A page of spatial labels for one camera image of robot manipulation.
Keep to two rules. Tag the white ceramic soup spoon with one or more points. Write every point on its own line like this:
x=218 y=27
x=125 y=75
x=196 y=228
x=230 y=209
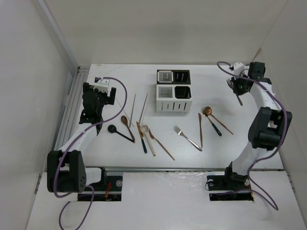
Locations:
x=145 y=131

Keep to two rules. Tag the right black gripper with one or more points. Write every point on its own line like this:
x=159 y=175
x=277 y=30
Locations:
x=235 y=89

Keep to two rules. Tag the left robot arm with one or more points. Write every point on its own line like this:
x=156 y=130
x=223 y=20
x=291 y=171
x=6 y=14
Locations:
x=66 y=172

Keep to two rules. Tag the silver fork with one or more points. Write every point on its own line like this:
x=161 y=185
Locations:
x=180 y=133

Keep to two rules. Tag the aluminium frame rail left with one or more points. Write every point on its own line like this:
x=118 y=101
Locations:
x=71 y=104

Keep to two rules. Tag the silver metal chopstick right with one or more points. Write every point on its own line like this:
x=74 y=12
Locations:
x=143 y=107

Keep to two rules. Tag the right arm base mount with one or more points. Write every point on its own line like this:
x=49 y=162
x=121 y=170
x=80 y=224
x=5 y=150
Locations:
x=220 y=190

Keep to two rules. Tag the white front utensil holder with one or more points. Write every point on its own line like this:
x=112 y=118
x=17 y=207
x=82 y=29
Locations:
x=173 y=98

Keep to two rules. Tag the gold fork dark handle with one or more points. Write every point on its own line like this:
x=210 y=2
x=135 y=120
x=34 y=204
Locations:
x=214 y=126

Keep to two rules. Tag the rose gold fork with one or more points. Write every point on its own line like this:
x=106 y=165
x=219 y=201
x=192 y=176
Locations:
x=162 y=146

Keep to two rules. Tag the silver metal chopstick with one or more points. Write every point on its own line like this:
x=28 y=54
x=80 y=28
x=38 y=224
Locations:
x=132 y=110
x=143 y=107

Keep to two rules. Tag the copper knife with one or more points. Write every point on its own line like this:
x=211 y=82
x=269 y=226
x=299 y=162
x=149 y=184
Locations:
x=201 y=137

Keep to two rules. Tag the silver metal chopstick left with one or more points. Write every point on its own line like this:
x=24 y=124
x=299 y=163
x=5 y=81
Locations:
x=132 y=110

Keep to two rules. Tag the aluminium front rail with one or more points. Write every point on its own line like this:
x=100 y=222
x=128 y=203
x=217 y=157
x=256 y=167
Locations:
x=163 y=169

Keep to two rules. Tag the gold knife dark handle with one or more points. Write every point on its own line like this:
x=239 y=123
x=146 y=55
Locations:
x=141 y=136

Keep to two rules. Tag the black rear utensil holder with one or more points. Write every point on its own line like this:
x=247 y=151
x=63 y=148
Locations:
x=177 y=77

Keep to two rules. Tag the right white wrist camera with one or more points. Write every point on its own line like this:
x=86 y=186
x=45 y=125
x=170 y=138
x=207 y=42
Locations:
x=237 y=68

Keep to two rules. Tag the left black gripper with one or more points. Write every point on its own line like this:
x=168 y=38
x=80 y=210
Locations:
x=108 y=100

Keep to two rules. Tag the black spoon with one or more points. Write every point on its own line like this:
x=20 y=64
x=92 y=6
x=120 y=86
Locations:
x=112 y=129

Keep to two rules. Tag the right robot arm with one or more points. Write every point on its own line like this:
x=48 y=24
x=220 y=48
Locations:
x=268 y=129

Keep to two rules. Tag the white plastic chopstick right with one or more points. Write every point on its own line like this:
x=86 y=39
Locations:
x=144 y=113

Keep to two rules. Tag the dark wooden fork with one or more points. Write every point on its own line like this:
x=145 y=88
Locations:
x=231 y=85

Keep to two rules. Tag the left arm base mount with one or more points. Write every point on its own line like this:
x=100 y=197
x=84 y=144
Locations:
x=109 y=188

